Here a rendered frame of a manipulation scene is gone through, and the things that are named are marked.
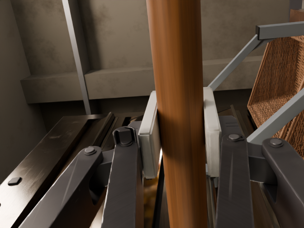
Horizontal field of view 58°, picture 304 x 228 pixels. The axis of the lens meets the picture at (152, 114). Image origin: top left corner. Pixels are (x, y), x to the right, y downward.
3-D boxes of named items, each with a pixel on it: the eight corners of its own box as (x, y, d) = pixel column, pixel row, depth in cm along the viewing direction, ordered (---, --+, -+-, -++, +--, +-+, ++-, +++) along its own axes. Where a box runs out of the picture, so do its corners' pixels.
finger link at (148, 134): (157, 179, 16) (144, 179, 16) (164, 125, 22) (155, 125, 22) (150, 133, 15) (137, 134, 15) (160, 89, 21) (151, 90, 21)
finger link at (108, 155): (139, 188, 14) (83, 190, 14) (149, 140, 19) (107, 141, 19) (135, 164, 13) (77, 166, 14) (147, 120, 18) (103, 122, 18)
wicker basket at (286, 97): (340, 158, 116) (271, 160, 120) (293, 104, 166) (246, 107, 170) (364, 42, 95) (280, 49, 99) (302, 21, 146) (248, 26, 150)
